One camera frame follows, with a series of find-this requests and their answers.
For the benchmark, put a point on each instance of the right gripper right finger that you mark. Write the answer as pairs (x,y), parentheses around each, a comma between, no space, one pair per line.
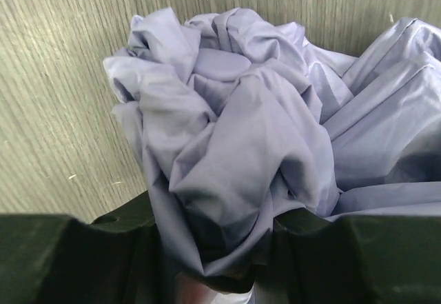
(354,259)

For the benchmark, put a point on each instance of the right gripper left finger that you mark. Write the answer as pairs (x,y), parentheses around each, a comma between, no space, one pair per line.
(56,258)

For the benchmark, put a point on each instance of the lavender folding umbrella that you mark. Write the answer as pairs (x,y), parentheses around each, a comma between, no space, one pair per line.
(236,121)

